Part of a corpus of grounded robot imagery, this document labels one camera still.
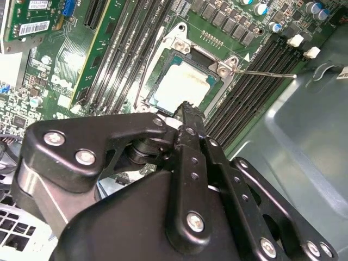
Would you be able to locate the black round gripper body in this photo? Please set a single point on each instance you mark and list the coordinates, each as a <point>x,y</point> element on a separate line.
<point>122,231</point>

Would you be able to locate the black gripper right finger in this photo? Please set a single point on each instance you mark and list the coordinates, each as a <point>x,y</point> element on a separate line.
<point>254,217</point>

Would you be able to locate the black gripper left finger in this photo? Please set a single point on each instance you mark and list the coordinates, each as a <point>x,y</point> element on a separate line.
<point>54,152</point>

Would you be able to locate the silver CPU with green edge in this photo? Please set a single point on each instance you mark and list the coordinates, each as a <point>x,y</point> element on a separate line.
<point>182,84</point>

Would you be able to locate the metal socket cover frame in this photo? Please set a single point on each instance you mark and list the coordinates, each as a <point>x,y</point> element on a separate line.
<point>202,51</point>

